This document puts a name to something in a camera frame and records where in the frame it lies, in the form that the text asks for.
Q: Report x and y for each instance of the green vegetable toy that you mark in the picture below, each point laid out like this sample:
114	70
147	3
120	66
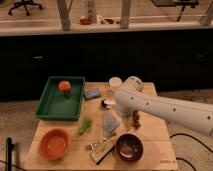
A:
85	125

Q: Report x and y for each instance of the black office chair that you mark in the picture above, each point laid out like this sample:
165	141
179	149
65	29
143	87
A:
24	3

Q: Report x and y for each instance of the white cup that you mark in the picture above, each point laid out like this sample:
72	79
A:
115	83

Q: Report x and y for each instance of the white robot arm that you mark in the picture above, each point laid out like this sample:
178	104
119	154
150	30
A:
129	97

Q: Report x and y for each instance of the small red object on shelf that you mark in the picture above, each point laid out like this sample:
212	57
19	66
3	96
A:
85	21

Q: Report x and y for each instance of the black stand at left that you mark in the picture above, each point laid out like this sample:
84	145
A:
9	149

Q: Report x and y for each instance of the brown dried grape bunch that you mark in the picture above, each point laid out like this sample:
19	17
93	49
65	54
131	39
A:
136	120

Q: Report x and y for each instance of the green plastic tray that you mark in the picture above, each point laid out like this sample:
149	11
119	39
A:
53	105

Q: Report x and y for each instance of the red-orange bowl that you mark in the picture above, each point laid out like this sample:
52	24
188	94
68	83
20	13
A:
53	144

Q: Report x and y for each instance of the dark brown bowl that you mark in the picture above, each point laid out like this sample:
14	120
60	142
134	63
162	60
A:
129	148

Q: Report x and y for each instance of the grey-blue towel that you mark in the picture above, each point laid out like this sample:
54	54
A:
110	123

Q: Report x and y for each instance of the orange ball in tray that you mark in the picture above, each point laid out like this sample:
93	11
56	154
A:
64	85

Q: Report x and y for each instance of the blue sponge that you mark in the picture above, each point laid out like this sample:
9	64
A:
92	94

